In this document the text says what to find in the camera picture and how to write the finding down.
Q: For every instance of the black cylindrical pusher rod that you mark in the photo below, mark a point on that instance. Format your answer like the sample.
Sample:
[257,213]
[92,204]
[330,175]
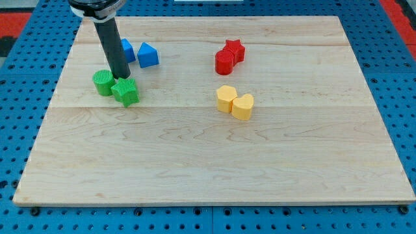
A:
[112,45]

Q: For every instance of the green star block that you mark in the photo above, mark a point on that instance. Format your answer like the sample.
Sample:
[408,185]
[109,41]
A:
[125,91]

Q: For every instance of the red star block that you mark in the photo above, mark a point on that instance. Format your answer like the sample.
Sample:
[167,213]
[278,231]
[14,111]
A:
[237,49]

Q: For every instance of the blue cube block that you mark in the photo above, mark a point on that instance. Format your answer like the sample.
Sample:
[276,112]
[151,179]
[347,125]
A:
[128,50]

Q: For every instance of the blue triangle block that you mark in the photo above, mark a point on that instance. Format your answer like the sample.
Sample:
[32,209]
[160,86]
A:
[147,56]

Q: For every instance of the green cylinder block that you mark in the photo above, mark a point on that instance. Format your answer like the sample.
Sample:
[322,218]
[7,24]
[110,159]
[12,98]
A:
[103,81]

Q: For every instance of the red cylinder block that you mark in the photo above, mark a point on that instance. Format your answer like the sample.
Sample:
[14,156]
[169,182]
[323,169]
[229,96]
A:
[224,62]

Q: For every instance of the yellow hexagon block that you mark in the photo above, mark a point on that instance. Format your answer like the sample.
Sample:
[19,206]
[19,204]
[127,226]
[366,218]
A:
[224,98]

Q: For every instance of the yellow heart block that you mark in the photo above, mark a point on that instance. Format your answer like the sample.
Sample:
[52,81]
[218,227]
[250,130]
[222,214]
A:
[242,107]

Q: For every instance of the wooden board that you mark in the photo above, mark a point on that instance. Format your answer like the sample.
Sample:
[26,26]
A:
[315,136]

